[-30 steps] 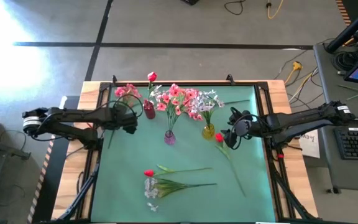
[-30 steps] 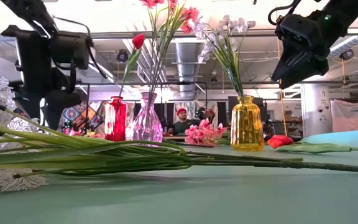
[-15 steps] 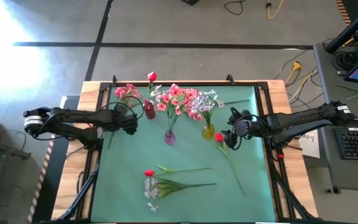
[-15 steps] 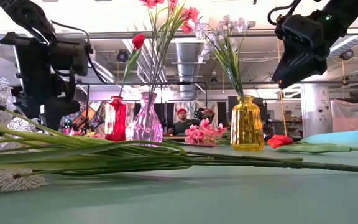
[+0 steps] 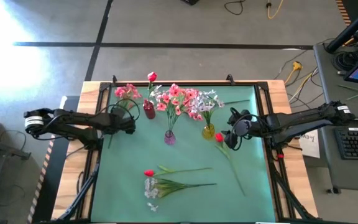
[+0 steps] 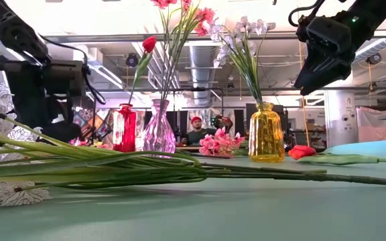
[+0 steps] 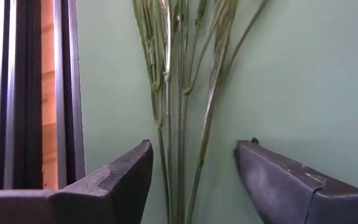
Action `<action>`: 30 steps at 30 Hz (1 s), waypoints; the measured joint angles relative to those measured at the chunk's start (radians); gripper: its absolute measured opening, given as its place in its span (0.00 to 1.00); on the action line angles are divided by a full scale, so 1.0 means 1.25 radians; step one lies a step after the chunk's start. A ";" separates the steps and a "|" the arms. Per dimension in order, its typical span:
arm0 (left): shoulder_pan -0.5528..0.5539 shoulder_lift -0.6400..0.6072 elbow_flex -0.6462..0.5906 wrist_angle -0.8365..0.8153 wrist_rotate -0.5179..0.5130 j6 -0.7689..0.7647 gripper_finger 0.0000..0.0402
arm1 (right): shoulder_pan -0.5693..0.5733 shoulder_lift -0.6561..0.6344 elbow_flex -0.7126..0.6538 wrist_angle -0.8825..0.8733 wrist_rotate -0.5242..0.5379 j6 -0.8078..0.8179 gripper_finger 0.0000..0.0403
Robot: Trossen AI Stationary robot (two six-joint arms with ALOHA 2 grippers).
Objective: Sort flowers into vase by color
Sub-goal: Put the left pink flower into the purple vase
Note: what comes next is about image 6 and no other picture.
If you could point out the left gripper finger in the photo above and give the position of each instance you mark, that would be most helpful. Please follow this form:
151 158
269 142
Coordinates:
62 132

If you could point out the person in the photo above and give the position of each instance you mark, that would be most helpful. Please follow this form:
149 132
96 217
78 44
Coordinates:
198 134

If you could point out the white pillar with sticker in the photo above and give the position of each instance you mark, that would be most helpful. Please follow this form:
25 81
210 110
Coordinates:
340 114

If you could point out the white leaf-pattern cloth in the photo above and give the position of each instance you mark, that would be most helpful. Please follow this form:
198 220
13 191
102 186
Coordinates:
209 112

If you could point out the silver round ventilation duct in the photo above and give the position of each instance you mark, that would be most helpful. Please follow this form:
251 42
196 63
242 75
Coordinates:
203 77

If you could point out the black metal rig frame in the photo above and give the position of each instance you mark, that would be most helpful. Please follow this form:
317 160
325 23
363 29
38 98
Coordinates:
196 89

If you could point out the black background screen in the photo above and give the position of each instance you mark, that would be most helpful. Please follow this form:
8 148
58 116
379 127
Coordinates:
280 108

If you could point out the slanted silver duct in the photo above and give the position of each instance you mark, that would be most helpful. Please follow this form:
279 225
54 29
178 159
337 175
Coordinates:
374 47

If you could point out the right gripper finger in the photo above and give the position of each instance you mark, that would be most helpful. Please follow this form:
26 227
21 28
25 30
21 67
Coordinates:
320 82
327 60

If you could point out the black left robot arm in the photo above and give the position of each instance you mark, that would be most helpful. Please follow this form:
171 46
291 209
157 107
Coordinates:
8 26

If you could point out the pink artificial flower bunch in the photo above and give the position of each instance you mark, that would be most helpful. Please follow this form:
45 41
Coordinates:
220 144
174 50
104 146

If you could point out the green table mat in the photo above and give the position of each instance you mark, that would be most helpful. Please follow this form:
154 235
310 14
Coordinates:
193 214

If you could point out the red ribbed glass vase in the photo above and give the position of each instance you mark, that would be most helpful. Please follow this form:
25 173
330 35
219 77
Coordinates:
124 130

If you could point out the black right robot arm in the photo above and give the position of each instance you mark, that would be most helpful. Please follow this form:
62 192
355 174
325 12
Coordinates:
380 13

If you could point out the pale pink cloth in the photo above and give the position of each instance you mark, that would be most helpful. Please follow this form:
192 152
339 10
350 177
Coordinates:
377 120

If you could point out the yellow ribbed glass vase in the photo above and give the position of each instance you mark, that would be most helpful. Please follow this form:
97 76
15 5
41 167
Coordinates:
266 137

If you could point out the colourful patterned cloth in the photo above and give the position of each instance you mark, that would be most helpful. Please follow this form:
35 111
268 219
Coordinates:
89 118

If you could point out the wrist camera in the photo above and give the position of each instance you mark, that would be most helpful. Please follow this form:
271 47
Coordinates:
64 78
325 33

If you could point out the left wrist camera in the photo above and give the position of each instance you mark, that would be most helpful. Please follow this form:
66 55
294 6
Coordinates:
64 78

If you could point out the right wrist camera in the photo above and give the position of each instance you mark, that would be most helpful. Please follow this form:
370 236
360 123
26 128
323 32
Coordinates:
325 33

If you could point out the grey ceiling beam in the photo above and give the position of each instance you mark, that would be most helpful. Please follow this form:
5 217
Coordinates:
112 37

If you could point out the black ceiling spotlight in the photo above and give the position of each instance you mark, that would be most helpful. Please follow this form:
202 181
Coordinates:
131 60
374 58

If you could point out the white artificial flower bunch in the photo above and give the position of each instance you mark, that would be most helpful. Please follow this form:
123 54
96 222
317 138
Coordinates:
112 164
246 67

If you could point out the white ceiling duct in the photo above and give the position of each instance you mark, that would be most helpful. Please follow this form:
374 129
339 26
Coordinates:
94 57

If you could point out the pink faceted glass vase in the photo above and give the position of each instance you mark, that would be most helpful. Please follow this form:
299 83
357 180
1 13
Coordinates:
159 134

